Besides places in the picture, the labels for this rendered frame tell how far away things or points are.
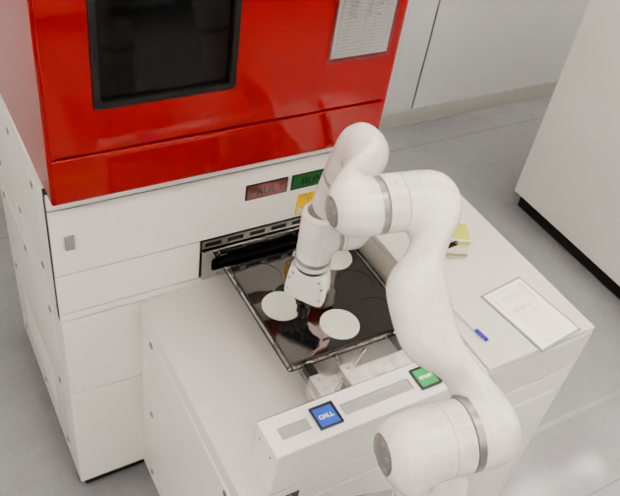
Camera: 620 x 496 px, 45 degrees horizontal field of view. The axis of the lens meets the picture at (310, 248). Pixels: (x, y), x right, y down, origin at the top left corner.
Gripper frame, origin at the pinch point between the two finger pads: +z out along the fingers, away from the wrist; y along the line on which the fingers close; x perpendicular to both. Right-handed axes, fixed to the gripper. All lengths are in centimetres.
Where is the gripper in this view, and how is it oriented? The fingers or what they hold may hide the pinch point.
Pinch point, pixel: (303, 309)
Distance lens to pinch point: 186.1
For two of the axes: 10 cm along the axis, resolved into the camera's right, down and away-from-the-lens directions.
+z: -1.3, 7.4, 6.6
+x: 4.1, -5.7, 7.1
